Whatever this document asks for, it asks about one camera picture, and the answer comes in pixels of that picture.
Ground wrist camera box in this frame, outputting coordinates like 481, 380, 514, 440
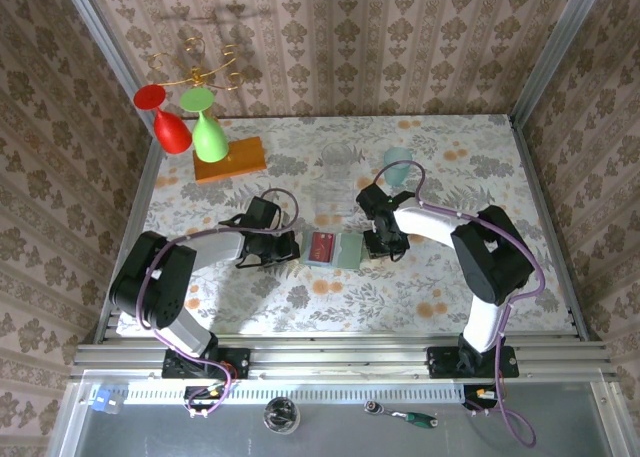
243, 196, 282, 230
355, 183, 393, 220

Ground ratchet wrench green handle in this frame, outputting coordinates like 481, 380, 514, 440
363, 399, 439, 430

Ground aluminium frame post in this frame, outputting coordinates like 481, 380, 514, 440
55, 0, 157, 137
508, 0, 610, 124

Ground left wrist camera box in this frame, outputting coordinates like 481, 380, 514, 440
243, 196, 282, 230

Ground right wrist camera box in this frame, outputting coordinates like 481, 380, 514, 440
355, 183, 393, 220

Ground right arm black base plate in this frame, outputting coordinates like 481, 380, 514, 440
426, 345, 520, 380

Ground white slotted cable duct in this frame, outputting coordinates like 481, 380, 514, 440
122, 380, 467, 406

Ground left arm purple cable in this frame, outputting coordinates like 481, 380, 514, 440
135, 187, 300, 419

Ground aluminium table side rail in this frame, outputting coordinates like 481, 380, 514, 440
508, 112, 592, 342
93, 135, 164, 346

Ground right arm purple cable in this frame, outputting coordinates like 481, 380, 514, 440
372, 160, 546, 449

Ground gold wire glass rack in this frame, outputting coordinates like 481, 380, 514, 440
148, 36, 246, 94

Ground silver metal cup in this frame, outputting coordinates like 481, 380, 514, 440
264, 396, 301, 434

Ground orange wooden base block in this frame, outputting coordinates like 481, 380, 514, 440
192, 135, 268, 185

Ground red wine glass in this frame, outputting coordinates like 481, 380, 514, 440
133, 83, 194, 155

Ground red playing card deck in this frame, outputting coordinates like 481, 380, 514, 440
308, 231, 337, 264

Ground green wine glass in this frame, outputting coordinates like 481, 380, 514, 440
179, 87, 230, 164

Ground clear glass tumbler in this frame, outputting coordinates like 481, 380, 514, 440
319, 142, 355, 182

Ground green card holder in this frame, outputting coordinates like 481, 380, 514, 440
301, 230, 365, 270

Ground aluminium mounting rail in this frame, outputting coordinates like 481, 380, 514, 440
69, 339, 620, 382

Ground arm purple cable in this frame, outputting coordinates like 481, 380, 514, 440
135, 187, 300, 419
372, 160, 546, 449

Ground floral table cover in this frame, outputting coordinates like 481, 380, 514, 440
115, 114, 576, 336

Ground blue plastic connector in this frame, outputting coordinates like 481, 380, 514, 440
91, 388, 125, 416

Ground teal plastic cup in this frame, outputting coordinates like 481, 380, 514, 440
383, 146, 414, 187

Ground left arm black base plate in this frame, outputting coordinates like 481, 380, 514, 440
161, 347, 251, 380

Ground black power connector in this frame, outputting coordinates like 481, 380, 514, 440
462, 384, 501, 412
183, 384, 227, 412

